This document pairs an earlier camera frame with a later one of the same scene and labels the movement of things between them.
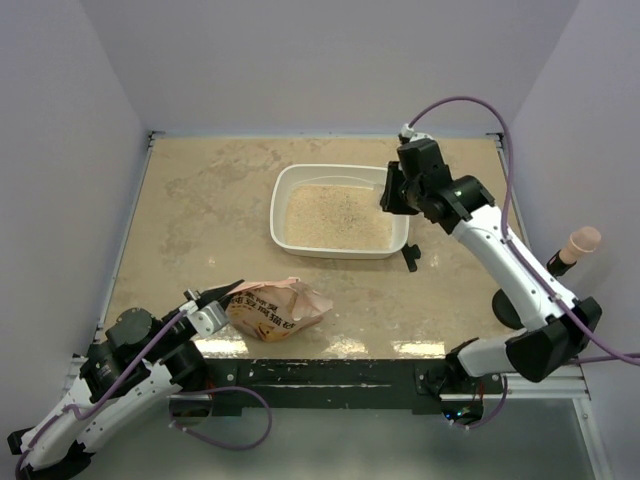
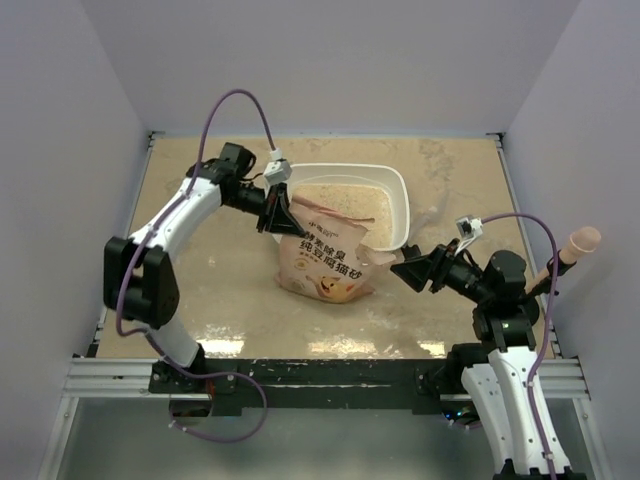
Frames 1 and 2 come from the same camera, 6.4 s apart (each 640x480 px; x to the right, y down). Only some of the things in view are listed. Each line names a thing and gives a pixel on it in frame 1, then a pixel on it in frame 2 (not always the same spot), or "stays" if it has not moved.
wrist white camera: (207, 319) to (280, 170)
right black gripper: (391, 202) to (416, 272)
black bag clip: (410, 254) stays
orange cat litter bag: (273, 310) to (324, 260)
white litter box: (333, 211) stays
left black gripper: (215, 293) to (283, 220)
